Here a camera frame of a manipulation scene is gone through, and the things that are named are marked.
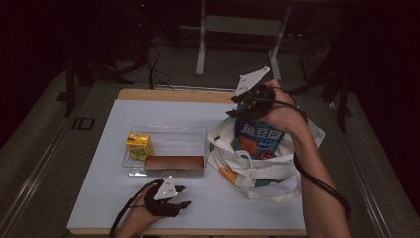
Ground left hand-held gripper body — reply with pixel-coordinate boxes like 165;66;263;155
143;177;186;218

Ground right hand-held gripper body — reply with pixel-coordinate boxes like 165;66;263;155
234;66;277;121

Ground long brown box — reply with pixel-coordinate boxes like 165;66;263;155
144;155;206;171

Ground blue snack bag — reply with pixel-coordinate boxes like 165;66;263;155
231;98;287;161

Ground clear plastic tray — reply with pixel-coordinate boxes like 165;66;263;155
122;125;209;178

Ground yellow juice carton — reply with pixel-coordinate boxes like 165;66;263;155
126;132;155;162

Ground white canvas tote bag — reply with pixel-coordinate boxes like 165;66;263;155
207;115;327;203

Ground person's left hand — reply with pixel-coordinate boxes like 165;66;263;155
126;187;166;230

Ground person's right hand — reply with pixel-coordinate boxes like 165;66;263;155
261;78;312;137

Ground white sheet table cover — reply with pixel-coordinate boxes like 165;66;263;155
66;98;308;231

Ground dark metal stand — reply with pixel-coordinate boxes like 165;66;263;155
284;62;354;134
56;54;136;119

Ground dark equipment rack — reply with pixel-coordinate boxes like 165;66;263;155
130;0;151;68

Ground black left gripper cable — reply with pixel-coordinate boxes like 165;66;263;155
108;178;164;238

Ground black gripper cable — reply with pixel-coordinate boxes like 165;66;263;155
251;87;352;221
108;178;164;238

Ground white metal table frame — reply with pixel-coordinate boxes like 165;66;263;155
195;0;293;82

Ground black floor cables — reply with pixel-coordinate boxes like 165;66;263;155
144;43;174;91

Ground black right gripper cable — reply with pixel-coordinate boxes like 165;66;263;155
251;87;352;221

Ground black floor bracket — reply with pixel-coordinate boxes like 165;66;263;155
71;116;96;131

